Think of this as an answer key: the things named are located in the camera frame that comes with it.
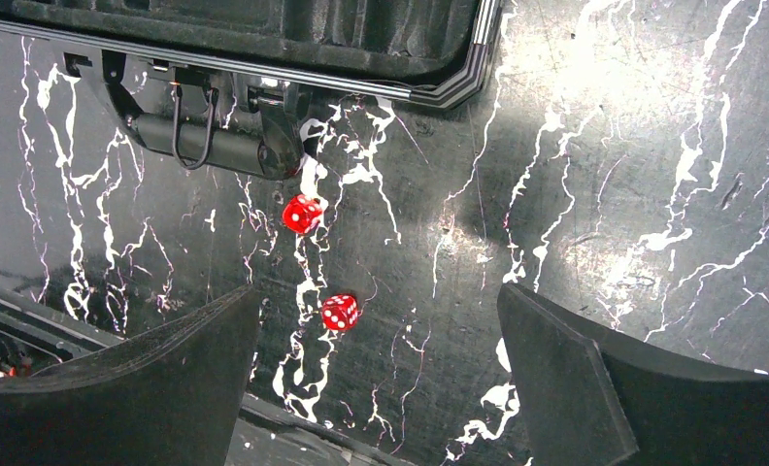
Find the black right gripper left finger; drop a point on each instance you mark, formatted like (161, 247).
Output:
(168, 396)

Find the black poker set case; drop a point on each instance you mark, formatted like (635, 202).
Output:
(227, 83)

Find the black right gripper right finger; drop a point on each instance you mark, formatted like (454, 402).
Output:
(590, 395)

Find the red die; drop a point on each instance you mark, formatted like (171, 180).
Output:
(340, 312)
(302, 214)

